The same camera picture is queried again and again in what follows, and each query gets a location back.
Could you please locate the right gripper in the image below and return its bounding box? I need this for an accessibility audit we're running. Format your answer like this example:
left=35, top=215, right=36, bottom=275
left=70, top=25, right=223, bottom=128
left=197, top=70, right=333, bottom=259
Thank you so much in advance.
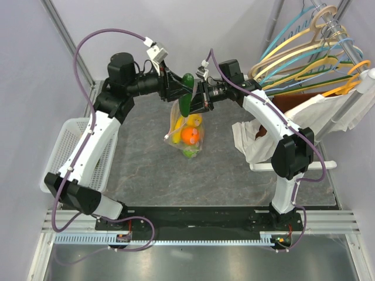
left=185, top=80, right=230, bottom=116

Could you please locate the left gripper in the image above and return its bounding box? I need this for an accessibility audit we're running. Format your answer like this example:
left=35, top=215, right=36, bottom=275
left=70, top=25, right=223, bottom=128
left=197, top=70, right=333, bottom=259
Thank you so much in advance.
left=126, top=60, right=192, bottom=102

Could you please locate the green cucumber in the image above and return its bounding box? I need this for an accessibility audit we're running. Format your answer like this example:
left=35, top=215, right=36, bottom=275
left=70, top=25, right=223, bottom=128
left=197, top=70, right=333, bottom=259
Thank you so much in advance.
left=179, top=73, right=195, bottom=117

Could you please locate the clear zip top bag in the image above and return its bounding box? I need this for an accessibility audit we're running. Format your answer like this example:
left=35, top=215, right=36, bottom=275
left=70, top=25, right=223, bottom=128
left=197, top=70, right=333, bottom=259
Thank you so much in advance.
left=164, top=101, right=204, bottom=158

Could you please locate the orange fruit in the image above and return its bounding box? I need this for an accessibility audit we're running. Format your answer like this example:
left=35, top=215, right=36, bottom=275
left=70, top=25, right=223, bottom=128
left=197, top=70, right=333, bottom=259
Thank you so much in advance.
left=181, top=126, right=200, bottom=145

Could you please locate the yellow banana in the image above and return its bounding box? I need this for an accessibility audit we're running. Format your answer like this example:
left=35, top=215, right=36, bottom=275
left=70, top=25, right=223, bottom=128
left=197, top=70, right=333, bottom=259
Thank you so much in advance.
left=172, top=116, right=185, bottom=144

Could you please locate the green custard apple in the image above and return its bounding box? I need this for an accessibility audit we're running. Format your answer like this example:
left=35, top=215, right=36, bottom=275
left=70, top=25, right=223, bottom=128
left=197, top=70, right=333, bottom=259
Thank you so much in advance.
left=182, top=148, right=200, bottom=159

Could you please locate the yellow pear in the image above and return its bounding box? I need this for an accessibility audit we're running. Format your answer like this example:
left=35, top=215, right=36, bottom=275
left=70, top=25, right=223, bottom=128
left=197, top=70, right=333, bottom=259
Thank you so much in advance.
left=186, top=114, right=203, bottom=128

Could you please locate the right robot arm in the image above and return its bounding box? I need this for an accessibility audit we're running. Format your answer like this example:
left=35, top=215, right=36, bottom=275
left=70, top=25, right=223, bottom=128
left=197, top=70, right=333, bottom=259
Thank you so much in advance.
left=190, top=59, right=314, bottom=231

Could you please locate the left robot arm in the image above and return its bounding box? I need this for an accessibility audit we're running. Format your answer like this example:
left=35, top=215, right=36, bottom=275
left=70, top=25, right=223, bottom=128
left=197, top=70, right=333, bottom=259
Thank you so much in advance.
left=44, top=53, right=194, bottom=230

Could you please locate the brown box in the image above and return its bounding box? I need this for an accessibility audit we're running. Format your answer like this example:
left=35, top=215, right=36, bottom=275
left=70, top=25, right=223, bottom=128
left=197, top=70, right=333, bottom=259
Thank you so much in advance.
left=254, top=92, right=319, bottom=141

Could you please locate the teal hanger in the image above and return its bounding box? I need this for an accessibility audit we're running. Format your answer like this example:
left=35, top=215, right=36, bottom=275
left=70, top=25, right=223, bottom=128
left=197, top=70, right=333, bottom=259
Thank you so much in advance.
left=259, top=4, right=363, bottom=87

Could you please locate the white plastic basket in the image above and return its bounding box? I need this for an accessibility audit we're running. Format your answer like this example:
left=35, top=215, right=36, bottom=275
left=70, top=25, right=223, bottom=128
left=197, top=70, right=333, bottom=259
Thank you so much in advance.
left=44, top=118, right=118, bottom=193

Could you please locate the yellow hanger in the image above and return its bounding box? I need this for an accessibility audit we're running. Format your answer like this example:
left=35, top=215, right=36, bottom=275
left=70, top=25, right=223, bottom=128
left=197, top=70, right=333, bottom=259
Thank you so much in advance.
left=262, top=56, right=338, bottom=90

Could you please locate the green hanger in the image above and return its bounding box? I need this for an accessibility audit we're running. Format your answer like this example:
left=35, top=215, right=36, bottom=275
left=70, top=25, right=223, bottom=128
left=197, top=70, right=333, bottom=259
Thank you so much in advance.
left=263, top=56, right=354, bottom=95

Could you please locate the light blue hanger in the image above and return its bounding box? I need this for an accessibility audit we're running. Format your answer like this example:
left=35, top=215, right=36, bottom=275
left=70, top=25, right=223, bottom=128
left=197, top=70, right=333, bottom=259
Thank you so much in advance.
left=261, top=38, right=354, bottom=96

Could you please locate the white cloth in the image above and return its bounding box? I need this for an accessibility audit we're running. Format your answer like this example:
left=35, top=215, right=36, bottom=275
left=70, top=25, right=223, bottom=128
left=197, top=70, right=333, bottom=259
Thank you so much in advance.
left=232, top=89, right=374, bottom=164

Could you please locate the orange hanger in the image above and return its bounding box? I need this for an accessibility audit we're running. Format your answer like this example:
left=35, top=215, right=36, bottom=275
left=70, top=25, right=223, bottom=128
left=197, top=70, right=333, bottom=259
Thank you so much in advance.
left=321, top=60, right=371, bottom=97

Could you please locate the beige wooden hanger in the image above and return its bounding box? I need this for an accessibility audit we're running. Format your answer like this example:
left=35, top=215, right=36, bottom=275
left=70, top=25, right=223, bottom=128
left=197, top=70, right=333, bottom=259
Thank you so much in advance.
left=248, top=5, right=338, bottom=81

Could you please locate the white clothes rack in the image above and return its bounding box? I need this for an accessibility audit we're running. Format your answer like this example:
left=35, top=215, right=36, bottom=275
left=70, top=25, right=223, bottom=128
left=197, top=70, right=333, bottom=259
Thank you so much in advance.
left=248, top=0, right=375, bottom=173

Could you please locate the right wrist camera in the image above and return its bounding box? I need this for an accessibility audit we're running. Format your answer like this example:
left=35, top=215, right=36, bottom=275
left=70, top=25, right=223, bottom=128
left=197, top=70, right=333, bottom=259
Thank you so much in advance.
left=196, top=60, right=209, bottom=81

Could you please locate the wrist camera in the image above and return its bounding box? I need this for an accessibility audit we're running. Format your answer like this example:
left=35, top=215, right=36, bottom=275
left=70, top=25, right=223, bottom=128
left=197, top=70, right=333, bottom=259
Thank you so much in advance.
left=196, top=60, right=209, bottom=81
left=144, top=37, right=169, bottom=76

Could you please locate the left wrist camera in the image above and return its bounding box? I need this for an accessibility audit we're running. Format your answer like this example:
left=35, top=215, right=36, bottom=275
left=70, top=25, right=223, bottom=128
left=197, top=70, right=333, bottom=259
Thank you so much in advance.
left=144, top=37, right=169, bottom=76

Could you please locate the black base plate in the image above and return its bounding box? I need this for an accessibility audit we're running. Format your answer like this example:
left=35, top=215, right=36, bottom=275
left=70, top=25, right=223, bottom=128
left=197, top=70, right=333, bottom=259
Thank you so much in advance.
left=95, top=206, right=303, bottom=241

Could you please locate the aluminium frame post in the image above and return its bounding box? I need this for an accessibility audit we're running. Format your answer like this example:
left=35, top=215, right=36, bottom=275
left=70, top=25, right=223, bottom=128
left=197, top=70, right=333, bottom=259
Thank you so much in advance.
left=40, top=0, right=96, bottom=87

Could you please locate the white cable duct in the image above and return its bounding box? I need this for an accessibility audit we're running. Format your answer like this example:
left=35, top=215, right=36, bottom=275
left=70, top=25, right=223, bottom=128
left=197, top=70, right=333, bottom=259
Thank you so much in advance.
left=53, top=231, right=289, bottom=246

